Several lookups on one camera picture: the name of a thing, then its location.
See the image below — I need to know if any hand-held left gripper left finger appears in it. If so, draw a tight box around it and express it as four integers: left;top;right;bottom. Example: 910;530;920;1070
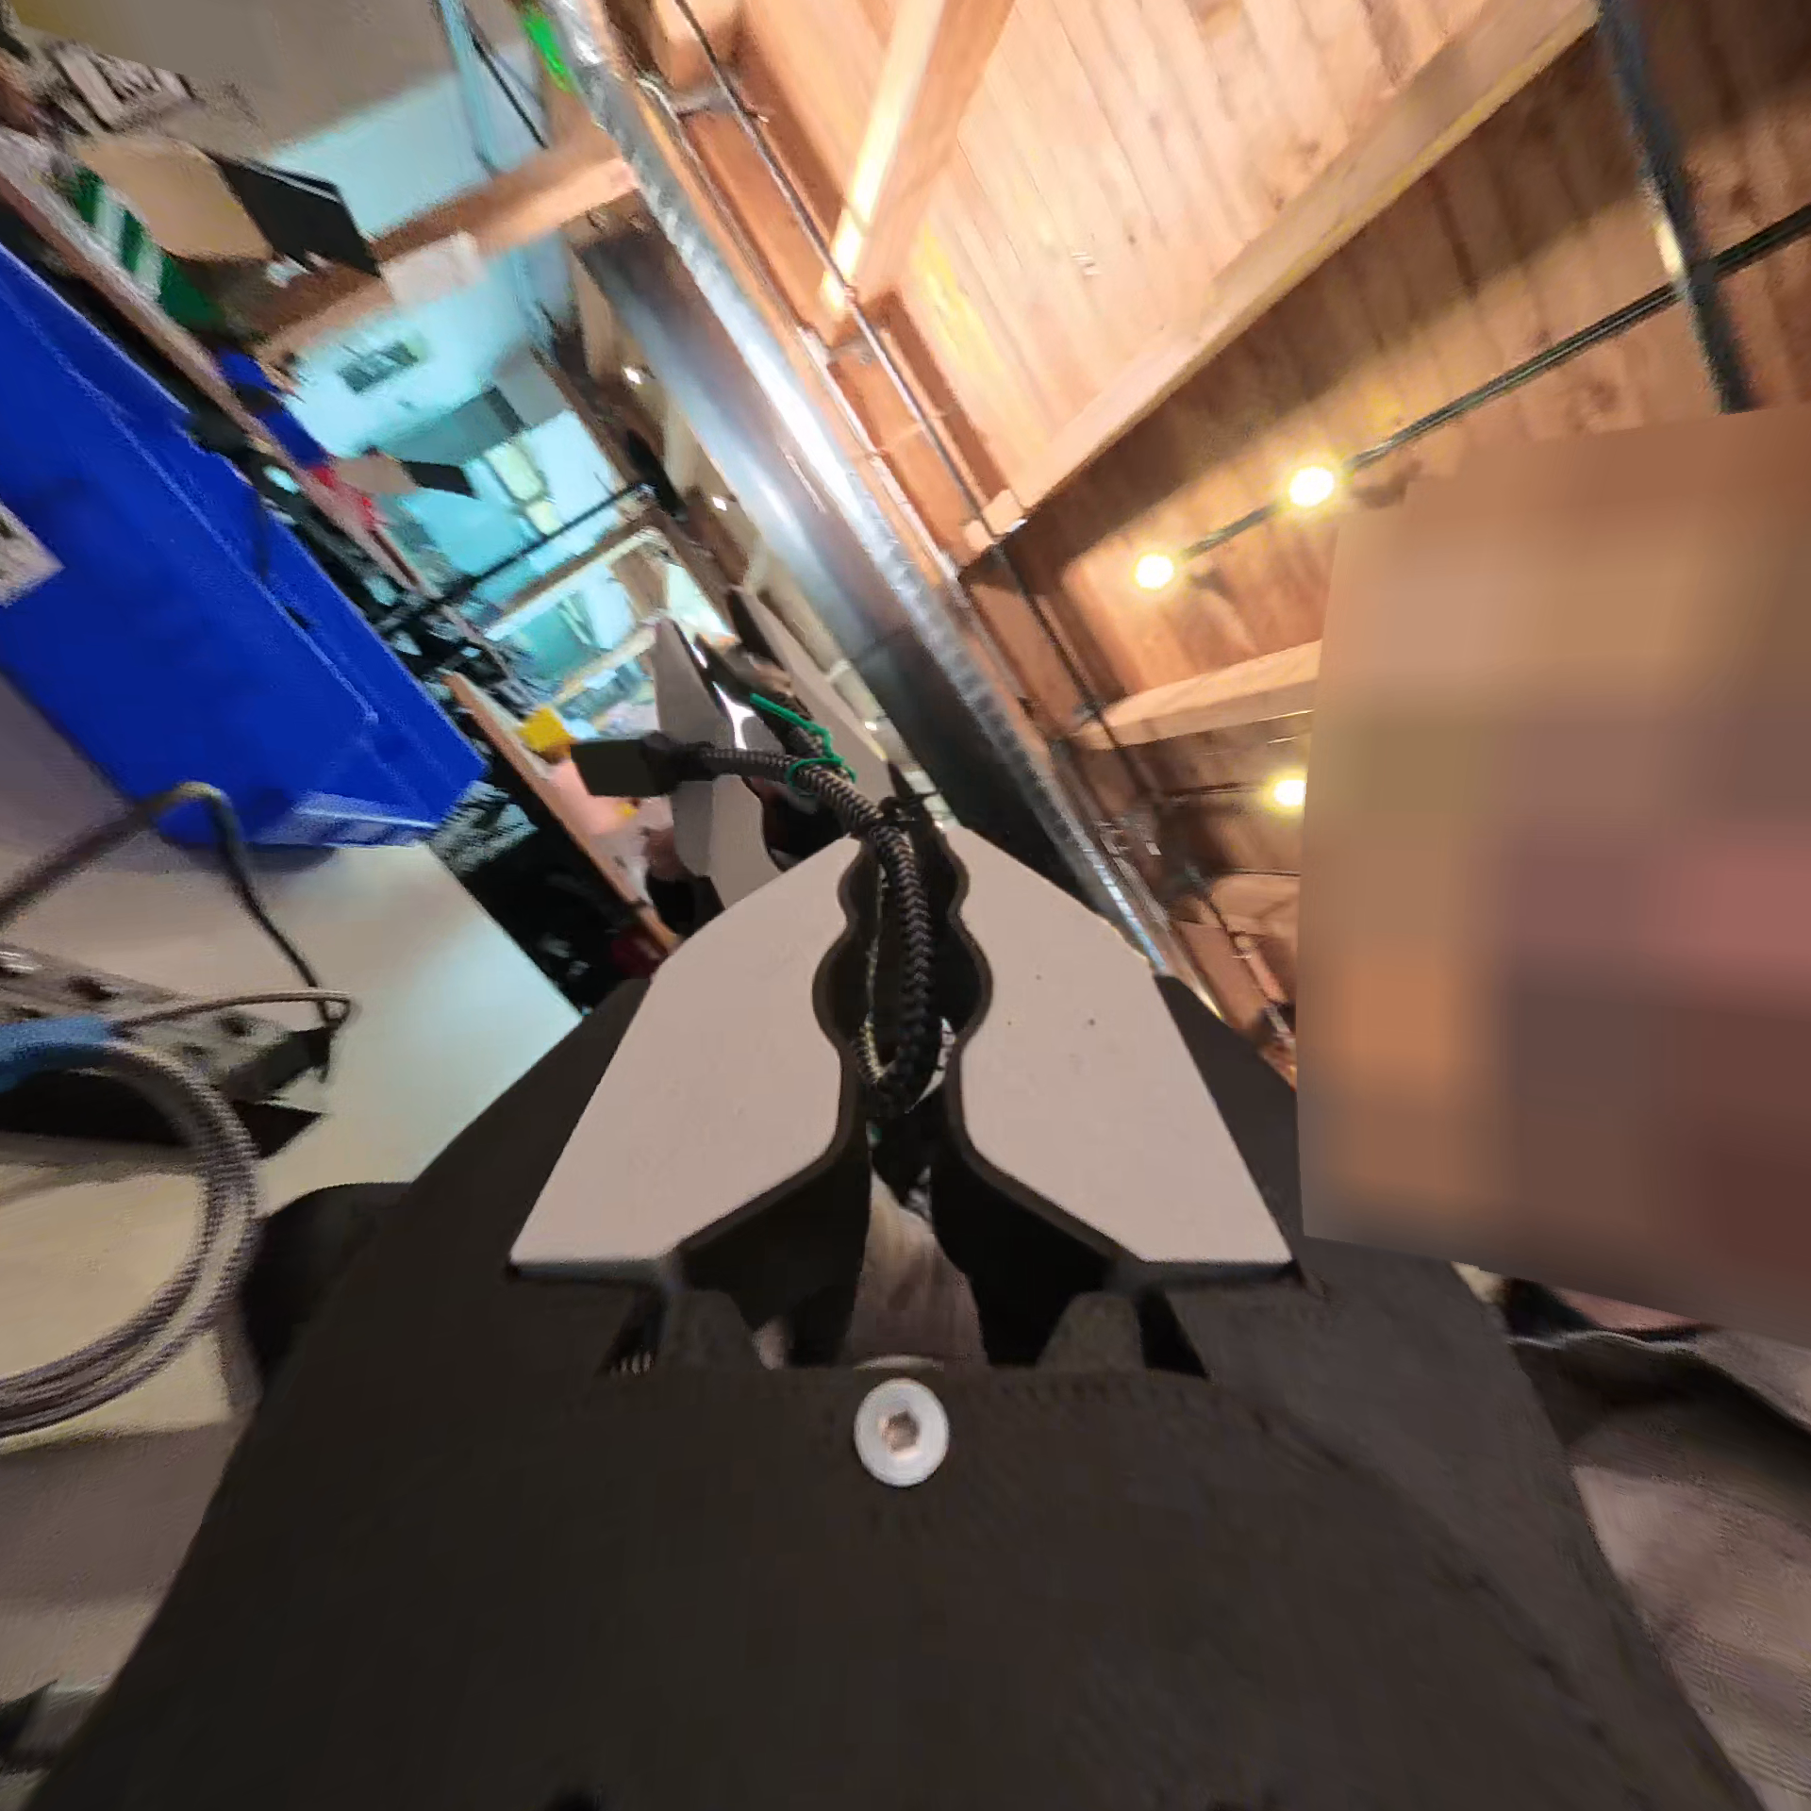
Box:
510;844;879;1361

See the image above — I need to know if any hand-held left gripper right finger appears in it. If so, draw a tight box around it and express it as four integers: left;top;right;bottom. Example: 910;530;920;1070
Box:
929;835;1298;1361

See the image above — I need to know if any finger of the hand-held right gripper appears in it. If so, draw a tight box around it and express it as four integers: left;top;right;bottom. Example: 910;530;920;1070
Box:
646;618;788;902

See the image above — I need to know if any silver braided usb cable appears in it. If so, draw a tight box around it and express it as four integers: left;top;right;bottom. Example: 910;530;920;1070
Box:
2;730;969;1439

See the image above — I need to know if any black hub cable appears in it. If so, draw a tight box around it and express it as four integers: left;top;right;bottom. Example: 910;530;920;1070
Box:
2;783;358;1027

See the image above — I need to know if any black usb hub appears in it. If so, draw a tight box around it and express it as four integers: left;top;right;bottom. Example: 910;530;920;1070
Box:
2;943;347;1157

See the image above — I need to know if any blue plastic bin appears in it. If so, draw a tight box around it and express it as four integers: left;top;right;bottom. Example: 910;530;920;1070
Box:
2;242;488;857

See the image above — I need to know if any black wrist rest pad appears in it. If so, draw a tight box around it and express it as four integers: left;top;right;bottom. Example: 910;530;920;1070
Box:
243;1175;427;1388

